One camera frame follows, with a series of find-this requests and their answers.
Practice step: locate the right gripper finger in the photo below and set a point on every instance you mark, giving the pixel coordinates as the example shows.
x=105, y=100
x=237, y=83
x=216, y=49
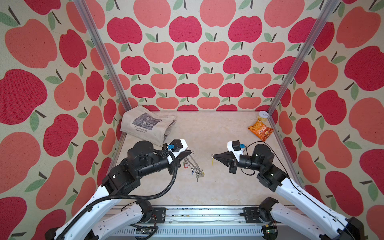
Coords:
x=225, y=155
x=225, y=161

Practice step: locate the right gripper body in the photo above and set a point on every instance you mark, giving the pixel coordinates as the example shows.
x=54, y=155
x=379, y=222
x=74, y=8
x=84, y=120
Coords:
x=233, y=167

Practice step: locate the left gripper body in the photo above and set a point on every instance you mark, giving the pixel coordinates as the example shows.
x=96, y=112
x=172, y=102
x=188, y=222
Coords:
x=171, y=167

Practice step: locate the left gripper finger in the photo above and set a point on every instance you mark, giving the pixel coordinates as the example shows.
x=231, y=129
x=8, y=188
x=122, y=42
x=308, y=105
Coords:
x=179, y=160
x=184, y=154

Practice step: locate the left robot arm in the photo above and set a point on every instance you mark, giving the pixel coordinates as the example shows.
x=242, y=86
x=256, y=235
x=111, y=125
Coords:
x=113, y=207

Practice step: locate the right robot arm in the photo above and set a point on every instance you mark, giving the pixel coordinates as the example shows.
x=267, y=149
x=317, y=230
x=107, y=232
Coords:
x=317, y=221

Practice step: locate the printed canvas tote bag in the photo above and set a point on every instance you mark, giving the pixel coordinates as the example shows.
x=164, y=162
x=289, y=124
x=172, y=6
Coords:
x=148, y=126

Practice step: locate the orange snack bag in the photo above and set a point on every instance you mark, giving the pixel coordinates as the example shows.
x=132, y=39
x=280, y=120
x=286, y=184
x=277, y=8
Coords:
x=261, y=130

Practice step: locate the small yellow white can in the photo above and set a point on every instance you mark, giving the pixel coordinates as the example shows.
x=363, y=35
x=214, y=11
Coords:
x=263, y=116

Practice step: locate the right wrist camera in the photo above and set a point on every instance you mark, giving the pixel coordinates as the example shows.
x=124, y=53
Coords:
x=236, y=148

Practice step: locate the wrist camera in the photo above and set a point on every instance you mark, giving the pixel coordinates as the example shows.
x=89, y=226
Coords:
x=236, y=148
x=177, y=146

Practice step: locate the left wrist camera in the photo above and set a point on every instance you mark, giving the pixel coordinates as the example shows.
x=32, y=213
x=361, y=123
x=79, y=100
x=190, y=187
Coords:
x=177, y=146

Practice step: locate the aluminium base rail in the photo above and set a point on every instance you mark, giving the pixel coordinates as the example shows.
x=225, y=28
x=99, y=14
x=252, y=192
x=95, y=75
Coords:
x=216, y=223

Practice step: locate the left aluminium corner post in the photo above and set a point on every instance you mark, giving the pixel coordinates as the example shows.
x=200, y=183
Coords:
x=90, y=24

